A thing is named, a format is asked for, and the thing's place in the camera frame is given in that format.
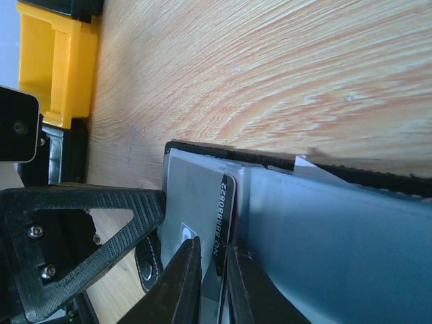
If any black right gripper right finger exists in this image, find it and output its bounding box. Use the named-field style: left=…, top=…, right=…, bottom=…
left=226, top=240, right=310, bottom=323

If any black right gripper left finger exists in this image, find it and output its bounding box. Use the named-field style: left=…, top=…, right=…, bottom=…
left=119, top=236, right=202, bottom=324

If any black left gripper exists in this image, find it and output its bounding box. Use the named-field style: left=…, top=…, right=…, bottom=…
left=1, top=184, right=165, bottom=323

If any black card holder wallet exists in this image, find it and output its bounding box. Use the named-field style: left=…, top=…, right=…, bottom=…
left=135, top=141, right=431, bottom=323

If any black plastic bin near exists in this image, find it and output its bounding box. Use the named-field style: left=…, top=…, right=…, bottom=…
left=42, top=119, right=88, bottom=184

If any black plastic bin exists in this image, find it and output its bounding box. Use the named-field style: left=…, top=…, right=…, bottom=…
left=22, top=0, right=105, bottom=23
left=42, top=119, right=88, bottom=184

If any yellow plastic bin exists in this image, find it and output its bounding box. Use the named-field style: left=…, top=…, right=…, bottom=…
left=17, top=1, right=101, bottom=129

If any black plastic bin far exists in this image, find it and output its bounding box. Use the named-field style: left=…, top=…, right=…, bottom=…
left=22, top=0, right=105, bottom=23

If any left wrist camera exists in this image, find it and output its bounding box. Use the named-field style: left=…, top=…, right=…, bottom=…
left=1, top=86, right=42, bottom=163

